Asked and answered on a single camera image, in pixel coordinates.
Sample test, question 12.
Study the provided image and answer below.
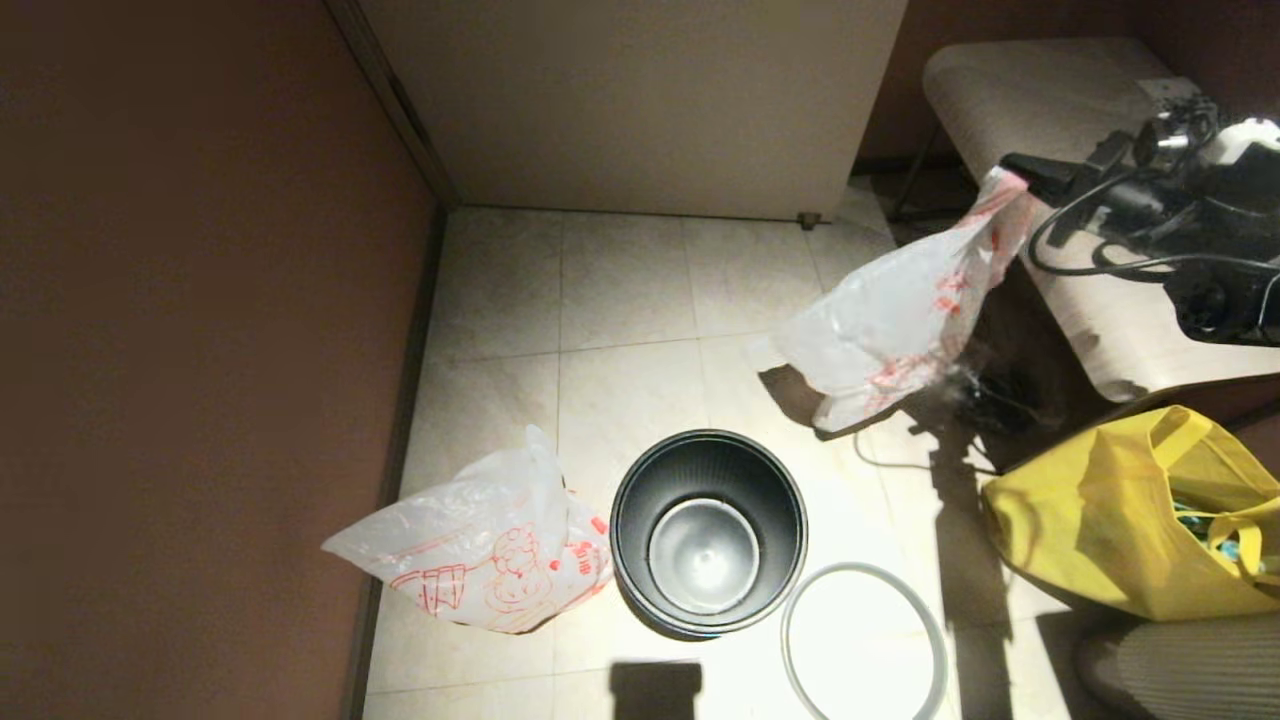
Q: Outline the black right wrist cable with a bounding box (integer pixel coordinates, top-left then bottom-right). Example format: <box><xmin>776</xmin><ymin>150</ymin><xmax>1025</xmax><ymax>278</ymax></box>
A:
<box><xmin>1027</xmin><ymin>165</ymin><xmax>1280</xmax><ymax>278</ymax></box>

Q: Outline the light wood-grain table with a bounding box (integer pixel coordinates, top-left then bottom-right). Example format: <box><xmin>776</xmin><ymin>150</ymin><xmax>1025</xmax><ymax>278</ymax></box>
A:
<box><xmin>922</xmin><ymin>40</ymin><xmax>1280</xmax><ymax>405</ymax></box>

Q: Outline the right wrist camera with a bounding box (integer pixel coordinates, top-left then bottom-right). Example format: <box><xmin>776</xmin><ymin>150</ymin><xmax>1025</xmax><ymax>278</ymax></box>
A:
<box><xmin>1133</xmin><ymin>95</ymin><xmax>1280</xmax><ymax>173</ymax></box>

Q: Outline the white cabinet panel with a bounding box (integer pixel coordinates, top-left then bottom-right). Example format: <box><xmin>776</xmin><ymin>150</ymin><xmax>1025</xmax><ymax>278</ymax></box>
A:
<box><xmin>358</xmin><ymin>0</ymin><xmax>909</xmax><ymax>225</ymax></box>

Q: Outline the used white bin liner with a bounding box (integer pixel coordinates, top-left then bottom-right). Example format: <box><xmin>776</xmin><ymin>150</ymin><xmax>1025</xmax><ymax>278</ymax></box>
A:
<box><xmin>768</xmin><ymin>167</ymin><xmax>1034</xmax><ymax>434</ymax></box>

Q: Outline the black trash bin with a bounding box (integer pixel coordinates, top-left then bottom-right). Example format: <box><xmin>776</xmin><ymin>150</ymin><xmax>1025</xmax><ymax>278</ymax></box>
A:
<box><xmin>609</xmin><ymin>429</ymin><xmax>810</xmax><ymax>639</ymax></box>

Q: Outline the dark metal table leg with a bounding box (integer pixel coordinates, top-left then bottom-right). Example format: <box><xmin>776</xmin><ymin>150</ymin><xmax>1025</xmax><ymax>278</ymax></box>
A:
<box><xmin>885</xmin><ymin>125</ymin><xmax>946</xmax><ymax>226</ymax></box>

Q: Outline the ribbed beige cushion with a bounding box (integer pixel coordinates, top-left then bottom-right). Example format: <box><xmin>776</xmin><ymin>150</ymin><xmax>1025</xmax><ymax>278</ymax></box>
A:
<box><xmin>1075</xmin><ymin>612</ymin><xmax>1280</xmax><ymax>720</ymax></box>

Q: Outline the clear red-print plastic bag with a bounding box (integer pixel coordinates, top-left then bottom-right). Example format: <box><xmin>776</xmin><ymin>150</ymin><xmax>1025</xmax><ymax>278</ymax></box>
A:
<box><xmin>322</xmin><ymin>426</ymin><xmax>613</xmax><ymax>635</ymax></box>

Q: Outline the grey bin ring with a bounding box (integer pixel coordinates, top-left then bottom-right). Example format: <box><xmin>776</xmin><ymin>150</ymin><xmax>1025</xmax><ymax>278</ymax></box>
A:
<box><xmin>780</xmin><ymin>562</ymin><xmax>949</xmax><ymax>720</ymax></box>

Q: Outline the crumpled clear plastic wrap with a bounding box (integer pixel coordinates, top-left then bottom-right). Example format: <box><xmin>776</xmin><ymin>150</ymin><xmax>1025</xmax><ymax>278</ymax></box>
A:
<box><xmin>940</xmin><ymin>362</ymin><xmax>1046</xmax><ymax>437</ymax></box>

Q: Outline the yellow tote bag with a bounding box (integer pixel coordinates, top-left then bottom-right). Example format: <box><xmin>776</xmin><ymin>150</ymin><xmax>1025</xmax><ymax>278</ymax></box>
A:
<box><xmin>980</xmin><ymin>405</ymin><xmax>1280</xmax><ymax>623</ymax></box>

